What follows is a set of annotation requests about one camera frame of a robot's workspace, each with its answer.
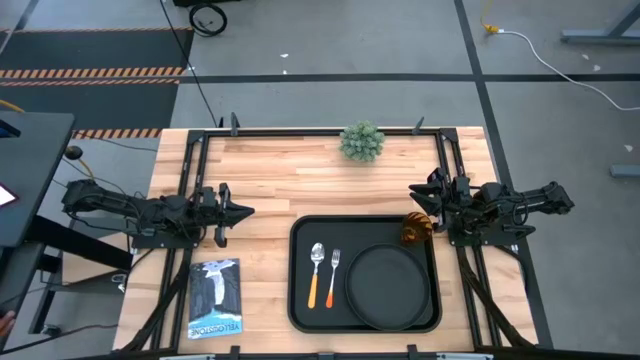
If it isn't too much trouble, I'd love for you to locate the Yellowstone waterfall book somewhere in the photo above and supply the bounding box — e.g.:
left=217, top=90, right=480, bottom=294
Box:
left=187, top=257, right=244, bottom=341

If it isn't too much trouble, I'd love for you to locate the yellow extension cord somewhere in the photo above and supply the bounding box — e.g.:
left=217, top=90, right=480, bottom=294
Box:
left=479, top=0, right=501, bottom=35

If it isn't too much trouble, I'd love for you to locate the black side table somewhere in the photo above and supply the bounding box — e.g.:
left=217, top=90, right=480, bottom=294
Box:
left=0, top=110, right=134, bottom=346

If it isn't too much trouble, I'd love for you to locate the white screen device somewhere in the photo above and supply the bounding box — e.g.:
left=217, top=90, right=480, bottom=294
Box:
left=0, top=182, right=19, bottom=209

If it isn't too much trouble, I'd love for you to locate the long black floor cable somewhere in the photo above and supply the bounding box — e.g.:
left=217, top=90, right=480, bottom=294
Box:
left=159, top=0, right=221, bottom=129

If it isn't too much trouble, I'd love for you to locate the white floor cable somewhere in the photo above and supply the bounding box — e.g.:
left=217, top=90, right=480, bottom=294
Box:
left=499, top=29, right=640, bottom=112

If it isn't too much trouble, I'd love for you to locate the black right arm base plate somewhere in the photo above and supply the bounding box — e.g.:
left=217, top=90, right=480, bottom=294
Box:
left=444, top=207, right=536, bottom=247

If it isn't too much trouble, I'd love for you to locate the blue black device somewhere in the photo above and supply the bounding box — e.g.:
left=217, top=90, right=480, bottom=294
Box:
left=0, top=119, right=22, bottom=140

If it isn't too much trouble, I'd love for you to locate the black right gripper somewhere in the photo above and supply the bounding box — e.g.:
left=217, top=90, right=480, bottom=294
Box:
left=408, top=167, right=476, bottom=234

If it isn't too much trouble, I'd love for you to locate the black round plate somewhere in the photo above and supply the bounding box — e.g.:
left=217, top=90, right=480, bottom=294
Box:
left=344, top=243, right=432, bottom=332

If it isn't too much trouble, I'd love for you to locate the green artificial succulent plant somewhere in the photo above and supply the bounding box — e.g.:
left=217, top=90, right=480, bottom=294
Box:
left=338, top=119, right=386, bottom=163

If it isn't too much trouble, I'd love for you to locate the amber fluted cup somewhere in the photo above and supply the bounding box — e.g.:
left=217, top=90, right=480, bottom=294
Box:
left=401, top=211, right=434, bottom=246

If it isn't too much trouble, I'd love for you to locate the fork with orange handle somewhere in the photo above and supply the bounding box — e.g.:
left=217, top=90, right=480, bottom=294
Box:
left=325, top=248, right=342, bottom=309

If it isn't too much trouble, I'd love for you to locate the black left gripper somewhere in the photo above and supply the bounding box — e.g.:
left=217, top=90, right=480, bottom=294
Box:
left=188, top=182, right=256, bottom=248

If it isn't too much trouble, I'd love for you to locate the grey desk foot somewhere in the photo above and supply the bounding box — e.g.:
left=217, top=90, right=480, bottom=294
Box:
left=609, top=164, right=640, bottom=179

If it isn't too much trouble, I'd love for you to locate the black rectangular tray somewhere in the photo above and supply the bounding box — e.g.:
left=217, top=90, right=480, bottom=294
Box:
left=287, top=214, right=443, bottom=335

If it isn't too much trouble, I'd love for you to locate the black aluminium table frame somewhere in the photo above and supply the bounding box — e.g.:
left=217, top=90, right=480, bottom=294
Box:
left=119, top=127, right=539, bottom=351

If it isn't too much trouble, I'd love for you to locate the coiled black cable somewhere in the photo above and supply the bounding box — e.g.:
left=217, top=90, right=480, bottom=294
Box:
left=188, top=2, right=229, bottom=39

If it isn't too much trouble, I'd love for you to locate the spoon with orange handle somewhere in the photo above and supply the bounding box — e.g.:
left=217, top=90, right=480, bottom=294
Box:
left=307, top=242, right=326, bottom=310

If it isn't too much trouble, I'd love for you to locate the person's hand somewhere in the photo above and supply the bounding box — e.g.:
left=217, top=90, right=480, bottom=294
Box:
left=0, top=309, right=16, bottom=339

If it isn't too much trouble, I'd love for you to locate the grey desk leg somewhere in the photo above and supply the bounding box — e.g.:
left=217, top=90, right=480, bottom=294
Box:
left=559, top=0, right=640, bottom=46

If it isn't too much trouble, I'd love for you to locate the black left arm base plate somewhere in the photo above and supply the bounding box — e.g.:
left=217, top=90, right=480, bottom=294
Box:
left=130, top=209, right=201, bottom=250

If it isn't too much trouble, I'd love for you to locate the black mat with hazard stripes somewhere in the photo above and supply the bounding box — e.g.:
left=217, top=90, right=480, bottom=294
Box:
left=0, top=78, right=180, bottom=140
left=0, top=27, right=195, bottom=79

